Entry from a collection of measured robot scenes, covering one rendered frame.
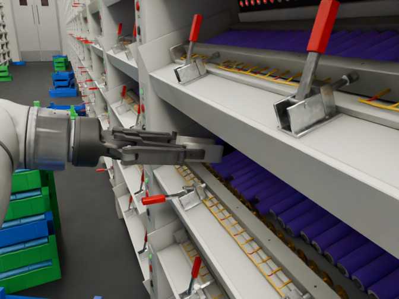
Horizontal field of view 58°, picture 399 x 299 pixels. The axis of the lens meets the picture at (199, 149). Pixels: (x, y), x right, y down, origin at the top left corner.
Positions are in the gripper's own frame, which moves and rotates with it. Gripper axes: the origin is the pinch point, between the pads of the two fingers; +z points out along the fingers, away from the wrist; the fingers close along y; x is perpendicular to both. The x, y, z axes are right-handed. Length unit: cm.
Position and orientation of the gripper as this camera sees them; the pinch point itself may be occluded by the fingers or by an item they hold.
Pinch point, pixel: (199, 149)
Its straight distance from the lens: 60.5
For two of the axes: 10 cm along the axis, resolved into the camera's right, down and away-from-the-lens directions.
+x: -1.7, 9.5, 2.6
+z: 9.3, 0.6, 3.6
